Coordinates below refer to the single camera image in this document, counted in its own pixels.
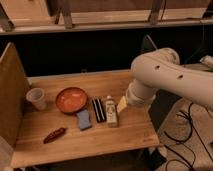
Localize black striped rectangular block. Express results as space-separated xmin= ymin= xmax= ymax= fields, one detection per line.
xmin=92 ymin=98 xmax=106 ymax=123

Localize translucent plastic cup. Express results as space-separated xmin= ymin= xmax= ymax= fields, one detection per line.
xmin=26 ymin=88 xmax=47 ymax=111

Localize wooden left side panel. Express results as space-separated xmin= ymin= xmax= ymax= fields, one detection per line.
xmin=0 ymin=42 xmax=29 ymax=148

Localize dark red chili pepper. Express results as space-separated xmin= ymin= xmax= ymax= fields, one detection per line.
xmin=43 ymin=128 xmax=66 ymax=144

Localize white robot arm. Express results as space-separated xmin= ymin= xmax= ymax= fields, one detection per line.
xmin=118 ymin=48 xmax=213 ymax=112

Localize orange round bowl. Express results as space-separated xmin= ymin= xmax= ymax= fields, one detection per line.
xmin=55 ymin=87 xmax=88 ymax=114

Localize black floor cables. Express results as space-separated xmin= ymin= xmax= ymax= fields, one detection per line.
xmin=163 ymin=101 xmax=213 ymax=171

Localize wooden background shelf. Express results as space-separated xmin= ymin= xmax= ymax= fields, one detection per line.
xmin=0 ymin=0 xmax=213 ymax=35

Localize dark right side panel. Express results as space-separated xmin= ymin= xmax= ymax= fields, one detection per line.
xmin=141 ymin=34 xmax=157 ymax=53

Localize small white labelled bottle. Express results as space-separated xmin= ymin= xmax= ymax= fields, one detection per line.
xmin=105 ymin=96 xmax=118 ymax=127

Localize blue sponge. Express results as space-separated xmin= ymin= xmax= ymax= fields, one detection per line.
xmin=77 ymin=110 xmax=92 ymax=131

